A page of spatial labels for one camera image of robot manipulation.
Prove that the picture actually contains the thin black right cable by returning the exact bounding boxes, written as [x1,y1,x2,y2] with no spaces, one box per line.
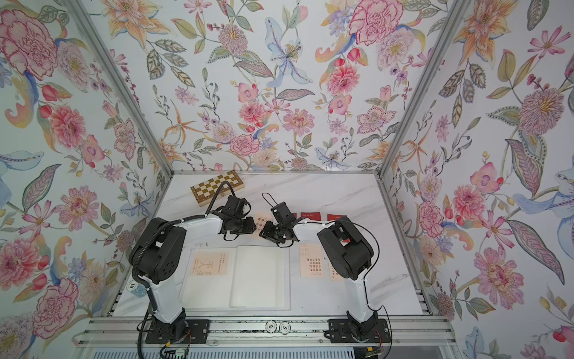
[261,191,395,359]

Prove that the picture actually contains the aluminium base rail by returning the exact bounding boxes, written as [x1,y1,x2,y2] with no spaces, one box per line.
[71,314,462,358]

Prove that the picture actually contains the beige card lower left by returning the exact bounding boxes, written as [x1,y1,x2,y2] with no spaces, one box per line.
[299,244,324,278]

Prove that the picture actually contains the beige card red characters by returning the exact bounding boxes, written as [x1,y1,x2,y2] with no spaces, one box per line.
[254,212,274,233]

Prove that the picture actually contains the aluminium corner post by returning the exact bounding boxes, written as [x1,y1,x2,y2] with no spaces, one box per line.
[63,0,174,180]
[377,1,471,178]

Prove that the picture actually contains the aluminium corner post left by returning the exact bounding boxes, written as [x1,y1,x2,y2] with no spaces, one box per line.
[63,0,174,180]

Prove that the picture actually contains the beige card lower right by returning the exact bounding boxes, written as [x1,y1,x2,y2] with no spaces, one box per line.
[328,263,344,282]

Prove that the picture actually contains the beige card gold characters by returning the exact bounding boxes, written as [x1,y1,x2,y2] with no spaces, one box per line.
[191,251,230,276]

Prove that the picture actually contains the white photo album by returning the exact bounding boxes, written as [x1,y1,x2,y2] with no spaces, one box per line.
[180,245,289,311]

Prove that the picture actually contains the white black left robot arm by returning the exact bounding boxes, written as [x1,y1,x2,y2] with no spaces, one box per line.
[129,195,257,341]

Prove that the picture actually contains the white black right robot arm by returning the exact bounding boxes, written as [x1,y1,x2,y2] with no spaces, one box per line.
[259,202,390,344]

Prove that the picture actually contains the wooden folding chess board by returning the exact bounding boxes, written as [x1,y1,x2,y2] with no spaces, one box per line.
[191,171,245,206]

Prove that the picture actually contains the aluminium corner post right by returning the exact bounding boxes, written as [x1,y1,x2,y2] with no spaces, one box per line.
[377,1,471,178]

